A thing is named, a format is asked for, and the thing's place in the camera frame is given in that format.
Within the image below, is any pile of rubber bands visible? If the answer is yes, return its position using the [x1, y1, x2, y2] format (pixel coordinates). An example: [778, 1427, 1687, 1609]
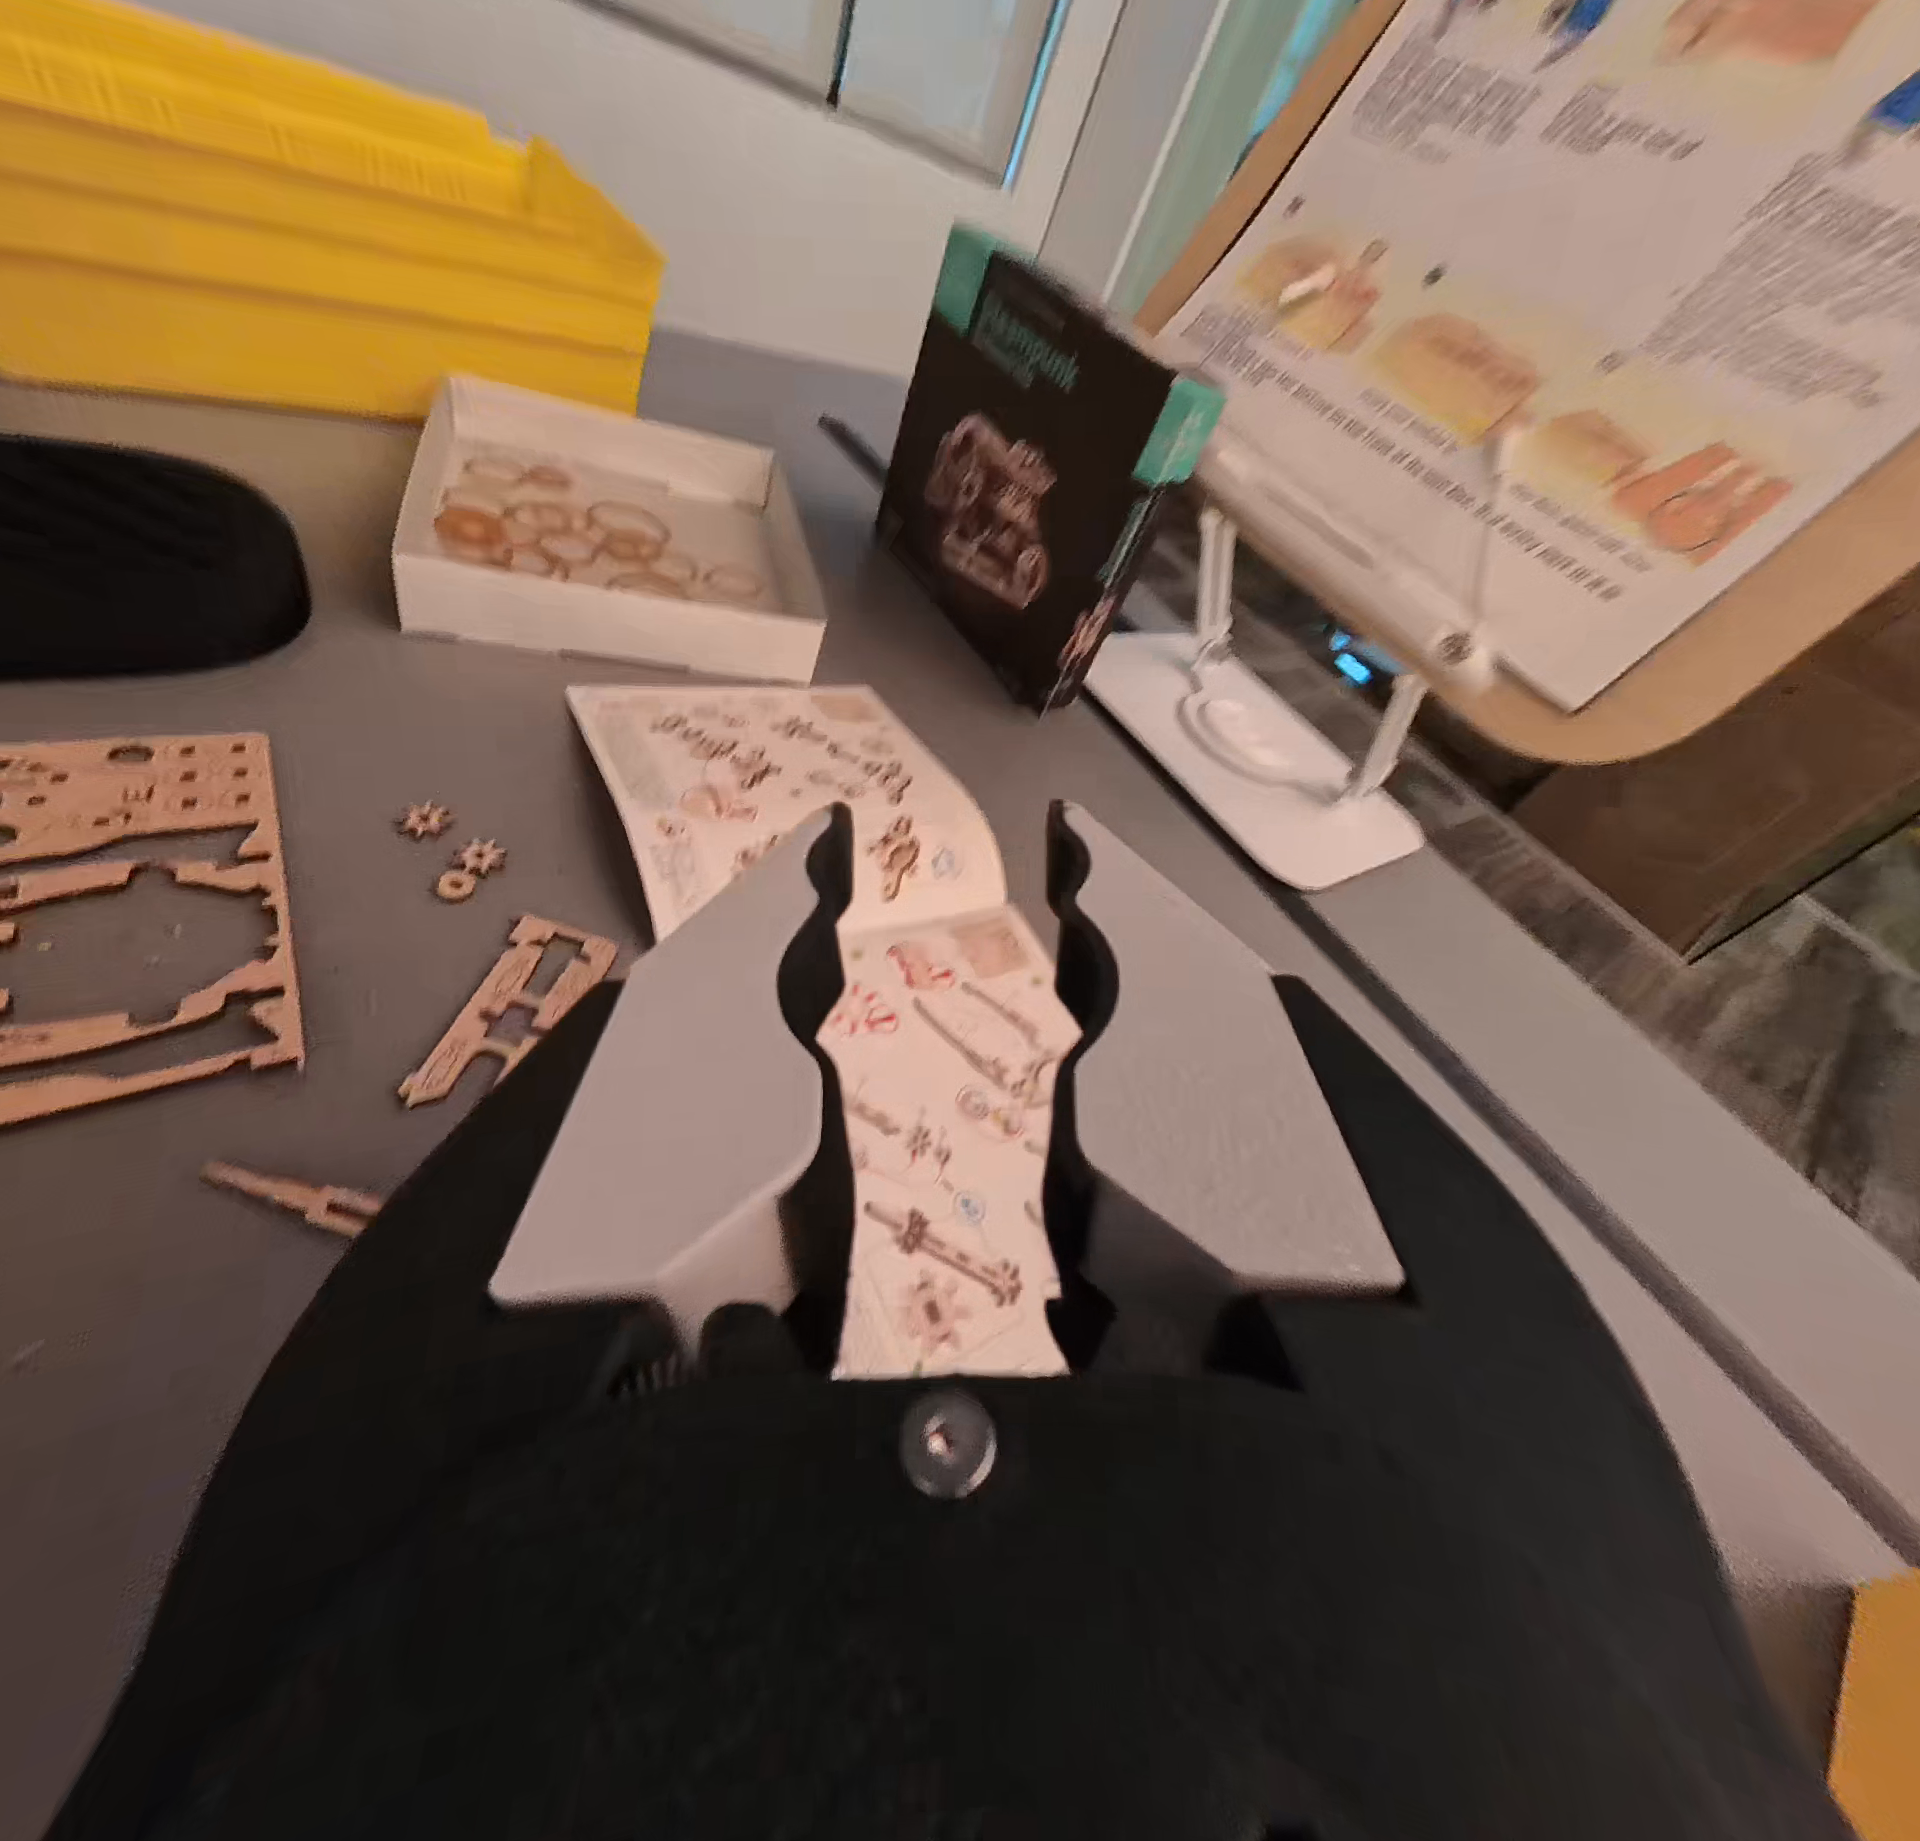
[434, 453, 774, 598]

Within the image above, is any yellow plastic object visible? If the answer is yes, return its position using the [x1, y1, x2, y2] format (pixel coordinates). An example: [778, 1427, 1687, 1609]
[1830, 1572, 1920, 1841]

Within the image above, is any white folding stand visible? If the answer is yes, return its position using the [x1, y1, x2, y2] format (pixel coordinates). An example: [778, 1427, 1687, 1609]
[1082, 498, 1503, 890]

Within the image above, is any printed instruction booklet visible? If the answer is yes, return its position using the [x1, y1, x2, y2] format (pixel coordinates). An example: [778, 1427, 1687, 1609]
[569, 684, 1088, 1381]

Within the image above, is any black model kit box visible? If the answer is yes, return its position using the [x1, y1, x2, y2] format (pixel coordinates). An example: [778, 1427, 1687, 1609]
[875, 225, 1231, 716]

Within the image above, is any black flat strip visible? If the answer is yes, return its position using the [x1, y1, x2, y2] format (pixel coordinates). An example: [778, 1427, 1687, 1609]
[816, 415, 903, 500]

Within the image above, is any wooden cutout parts sheet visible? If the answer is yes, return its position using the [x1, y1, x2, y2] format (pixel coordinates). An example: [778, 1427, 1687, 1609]
[0, 734, 307, 1129]

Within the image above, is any black oval mesh pad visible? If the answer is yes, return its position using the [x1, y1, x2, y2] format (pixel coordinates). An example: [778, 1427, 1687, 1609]
[0, 435, 316, 684]

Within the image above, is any yellow plastic bin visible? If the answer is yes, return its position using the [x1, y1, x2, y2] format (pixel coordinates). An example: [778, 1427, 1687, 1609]
[0, 0, 666, 420]

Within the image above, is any large paned window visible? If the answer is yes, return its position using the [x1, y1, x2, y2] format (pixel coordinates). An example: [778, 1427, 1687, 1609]
[376, 0, 1097, 192]

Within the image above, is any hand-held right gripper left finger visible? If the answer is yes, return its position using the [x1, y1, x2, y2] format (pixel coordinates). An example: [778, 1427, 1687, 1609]
[491, 805, 863, 1379]

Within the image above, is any white cardboard tray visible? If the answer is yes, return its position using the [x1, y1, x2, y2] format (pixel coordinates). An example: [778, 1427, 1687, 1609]
[392, 375, 830, 686]

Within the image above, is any flat slotted wooden part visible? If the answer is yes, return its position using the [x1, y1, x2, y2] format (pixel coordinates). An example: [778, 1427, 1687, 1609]
[397, 913, 620, 1108]

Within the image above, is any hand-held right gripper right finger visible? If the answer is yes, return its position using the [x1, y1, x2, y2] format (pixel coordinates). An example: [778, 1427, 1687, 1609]
[1042, 798, 1412, 1379]

